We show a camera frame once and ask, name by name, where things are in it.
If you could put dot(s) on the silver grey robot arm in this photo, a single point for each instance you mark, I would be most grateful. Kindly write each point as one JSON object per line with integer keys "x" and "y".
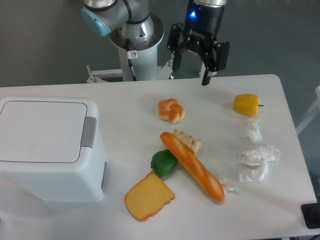
{"x": 136, "y": 32}

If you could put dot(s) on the crumpled white tissue upper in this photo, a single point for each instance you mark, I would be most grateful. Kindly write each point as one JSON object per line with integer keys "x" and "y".
{"x": 252, "y": 132}

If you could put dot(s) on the crumpled white tissue middle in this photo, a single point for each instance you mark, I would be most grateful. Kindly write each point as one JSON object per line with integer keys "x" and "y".
{"x": 260, "y": 155}

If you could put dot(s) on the black device at edge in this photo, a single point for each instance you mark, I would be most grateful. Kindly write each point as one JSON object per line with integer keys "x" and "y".
{"x": 311, "y": 215}

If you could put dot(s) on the braided bread roll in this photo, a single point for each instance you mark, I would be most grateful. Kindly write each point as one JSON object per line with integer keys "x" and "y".
{"x": 171, "y": 110}

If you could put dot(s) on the green bell pepper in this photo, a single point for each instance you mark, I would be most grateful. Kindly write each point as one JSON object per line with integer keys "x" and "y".
{"x": 163, "y": 163}

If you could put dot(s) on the orange baguette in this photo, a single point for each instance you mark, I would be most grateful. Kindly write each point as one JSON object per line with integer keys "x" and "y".
{"x": 208, "y": 182}

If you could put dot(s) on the white frame at right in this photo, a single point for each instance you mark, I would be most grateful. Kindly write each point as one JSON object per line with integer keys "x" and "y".
{"x": 310, "y": 113}

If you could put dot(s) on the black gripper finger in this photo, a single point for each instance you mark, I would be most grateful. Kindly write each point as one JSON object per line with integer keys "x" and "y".
{"x": 174, "y": 46}
{"x": 214, "y": 59}

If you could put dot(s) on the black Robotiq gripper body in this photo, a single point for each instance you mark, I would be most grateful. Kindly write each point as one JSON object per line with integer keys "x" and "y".
{"x": 202, "y": 22}

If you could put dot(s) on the small crumpled white tissue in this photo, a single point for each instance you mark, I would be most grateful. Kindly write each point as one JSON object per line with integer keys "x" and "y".
{"x": 227, "y": 185}

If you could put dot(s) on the crumpled white tissue lower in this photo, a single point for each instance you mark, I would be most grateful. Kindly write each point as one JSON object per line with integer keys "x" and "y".
{"x": 252, "y": 175}

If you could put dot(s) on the toast bread slice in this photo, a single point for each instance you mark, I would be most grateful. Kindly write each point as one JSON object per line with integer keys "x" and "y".
{"x": 147, "y": 197}

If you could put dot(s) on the yellow bell pepper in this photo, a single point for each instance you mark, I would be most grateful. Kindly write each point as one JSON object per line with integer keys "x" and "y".
{"x": 247, "y": 104}

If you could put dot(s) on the white push-button trash can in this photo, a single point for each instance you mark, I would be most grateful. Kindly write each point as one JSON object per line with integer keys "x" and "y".
{"x": 52, "y": 147}

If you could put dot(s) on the beige ginger root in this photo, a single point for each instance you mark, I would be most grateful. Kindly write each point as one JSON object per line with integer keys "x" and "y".
{"x": 192, "y": 144}

